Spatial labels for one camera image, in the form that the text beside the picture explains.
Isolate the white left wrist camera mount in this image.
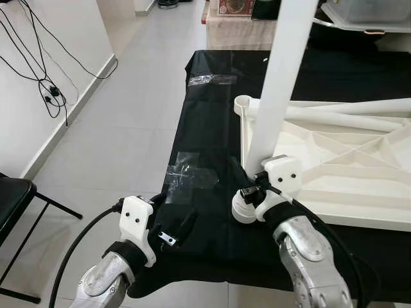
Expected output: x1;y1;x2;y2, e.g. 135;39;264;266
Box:
120;196;157;267

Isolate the clear plastic bag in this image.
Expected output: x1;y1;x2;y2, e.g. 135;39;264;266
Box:
164;151;219;206
188;74;238;88

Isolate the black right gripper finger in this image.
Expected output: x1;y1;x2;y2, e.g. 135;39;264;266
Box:
230;156;252;191

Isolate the black tablecloth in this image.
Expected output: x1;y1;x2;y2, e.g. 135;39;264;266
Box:
127;48;411;305

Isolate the black folding chair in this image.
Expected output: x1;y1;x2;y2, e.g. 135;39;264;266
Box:
0;173;83;304

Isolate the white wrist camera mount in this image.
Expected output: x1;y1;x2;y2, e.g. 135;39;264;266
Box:
120;196;157;267
260;155;302;219

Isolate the green lidded clear box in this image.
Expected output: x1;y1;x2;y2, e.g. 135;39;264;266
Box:
321;0;411;33

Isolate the white plastic table leg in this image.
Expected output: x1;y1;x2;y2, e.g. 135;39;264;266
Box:
283;98;411;117
247;103;404;133
244;0;320;177

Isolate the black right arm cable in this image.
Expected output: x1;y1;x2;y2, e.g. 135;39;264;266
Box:
267;185;381;308

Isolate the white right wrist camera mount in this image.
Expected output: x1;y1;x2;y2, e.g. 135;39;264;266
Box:
260;155;302;219

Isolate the thin wall cable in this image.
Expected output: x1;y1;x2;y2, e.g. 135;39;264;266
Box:
19;0;55;84
0;6;52;84
0;55;51;83
26;0;116;81

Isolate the white plastic table top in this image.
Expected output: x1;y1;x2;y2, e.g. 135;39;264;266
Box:
231;95;411;232

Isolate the beige patterned cloth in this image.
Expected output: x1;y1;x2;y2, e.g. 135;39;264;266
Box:
204;12;277;51

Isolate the orange lidded storage box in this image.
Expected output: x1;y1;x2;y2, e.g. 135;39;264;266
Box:
218;0;258;17

